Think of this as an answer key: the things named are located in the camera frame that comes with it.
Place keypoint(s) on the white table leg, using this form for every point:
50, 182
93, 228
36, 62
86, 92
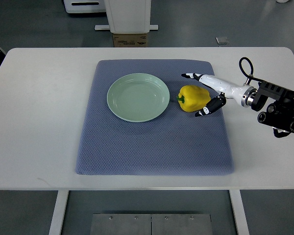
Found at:
239, 212
58, 212

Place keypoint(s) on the small grey floor plate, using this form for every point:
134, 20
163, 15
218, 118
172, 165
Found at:
222, 40

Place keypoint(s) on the white machine with slot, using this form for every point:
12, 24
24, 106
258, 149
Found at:
84, 6

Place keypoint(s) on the white pedestal column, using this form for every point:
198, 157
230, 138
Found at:
128, 17

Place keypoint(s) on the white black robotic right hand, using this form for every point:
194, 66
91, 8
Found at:
225, 89

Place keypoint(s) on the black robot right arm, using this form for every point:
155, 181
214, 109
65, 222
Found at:
275, 103

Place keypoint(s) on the light green plate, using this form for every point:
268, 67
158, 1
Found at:
138, 97

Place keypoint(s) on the right white table leg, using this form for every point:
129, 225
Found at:
239, 212

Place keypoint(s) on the blue quilted mat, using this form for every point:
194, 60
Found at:
175, 143

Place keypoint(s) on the grey metal base plate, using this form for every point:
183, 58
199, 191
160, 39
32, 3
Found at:
151, 224

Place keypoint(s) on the left white table leg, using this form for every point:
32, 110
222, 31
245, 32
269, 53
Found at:
58, 212

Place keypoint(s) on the yellow bell pepper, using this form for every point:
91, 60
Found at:
193, 98

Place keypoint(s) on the brown cardboard box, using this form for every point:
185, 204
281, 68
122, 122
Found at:
130, 40

